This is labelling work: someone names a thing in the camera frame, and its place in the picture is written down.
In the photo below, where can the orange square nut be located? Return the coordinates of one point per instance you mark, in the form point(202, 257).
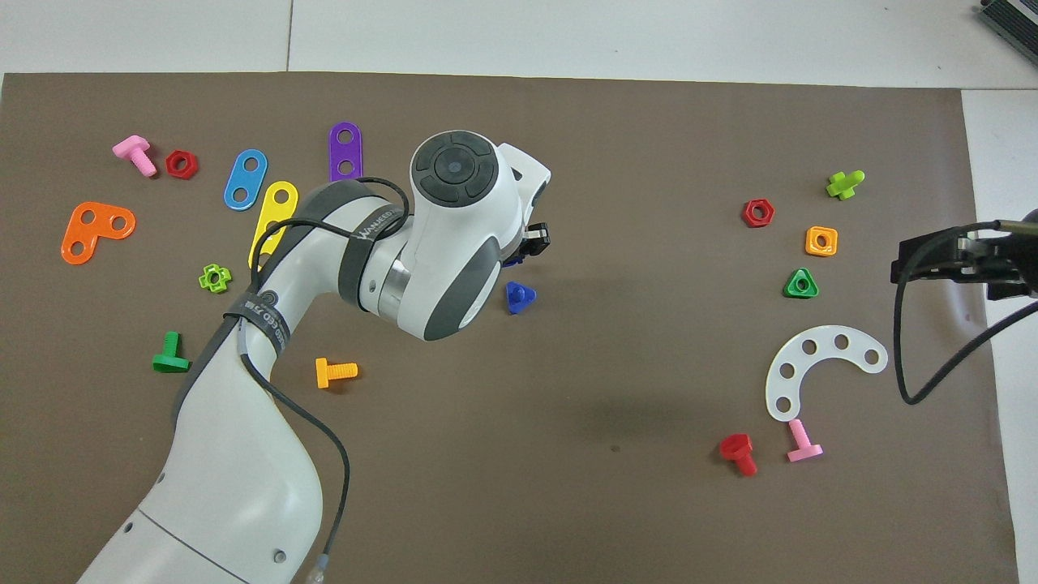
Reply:
point(810, 242)

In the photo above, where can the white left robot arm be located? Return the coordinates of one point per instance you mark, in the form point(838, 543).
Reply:
point(243, 446)

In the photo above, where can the red hexagon nut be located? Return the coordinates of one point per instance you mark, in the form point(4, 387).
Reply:
point(748, 214)
point(171, 165)

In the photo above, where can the purple four-hole plate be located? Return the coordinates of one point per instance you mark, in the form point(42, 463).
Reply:
point(345, 152)

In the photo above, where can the white curved hole plate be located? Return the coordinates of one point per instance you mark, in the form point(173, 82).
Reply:
point(825, 343)

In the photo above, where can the red plastic screw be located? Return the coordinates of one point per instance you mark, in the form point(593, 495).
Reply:
point(736, 446)

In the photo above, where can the green triangle nut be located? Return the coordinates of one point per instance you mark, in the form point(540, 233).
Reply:
point(791, 291)

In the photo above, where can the pink plastic screw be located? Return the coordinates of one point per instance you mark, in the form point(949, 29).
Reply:
point(134, 149)
point(803, 450)

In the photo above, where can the green plastic screw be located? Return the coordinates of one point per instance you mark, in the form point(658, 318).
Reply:
point(170, 361)

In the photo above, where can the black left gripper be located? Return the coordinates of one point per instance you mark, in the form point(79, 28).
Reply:
point(539, 243)

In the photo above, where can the lime cross-head screw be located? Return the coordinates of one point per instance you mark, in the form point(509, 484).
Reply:
point(843, 186)

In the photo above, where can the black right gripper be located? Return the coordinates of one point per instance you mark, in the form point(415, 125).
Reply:
point(945, 259)

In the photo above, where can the orange plastic screw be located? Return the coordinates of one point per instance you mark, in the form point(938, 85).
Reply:
point(324, 373)

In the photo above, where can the orange heart plate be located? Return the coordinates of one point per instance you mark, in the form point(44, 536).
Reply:
point(97, 235)

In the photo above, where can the lime flower nut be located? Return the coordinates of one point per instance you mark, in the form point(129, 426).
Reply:
point(203, 281)

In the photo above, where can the blue two-hole plate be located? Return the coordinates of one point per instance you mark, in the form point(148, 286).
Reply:
point(246, 179)

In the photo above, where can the dark ribbed device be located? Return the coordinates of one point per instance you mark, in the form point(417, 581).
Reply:
point(1018, 16)

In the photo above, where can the brown table mat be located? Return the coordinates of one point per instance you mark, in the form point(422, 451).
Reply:
point(568, 487)

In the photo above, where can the yellow three-hole plate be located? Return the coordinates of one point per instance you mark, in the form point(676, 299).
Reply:
point(278, 211)

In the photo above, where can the blue triangle-head screw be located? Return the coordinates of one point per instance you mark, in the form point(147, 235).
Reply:
point(519, 298)

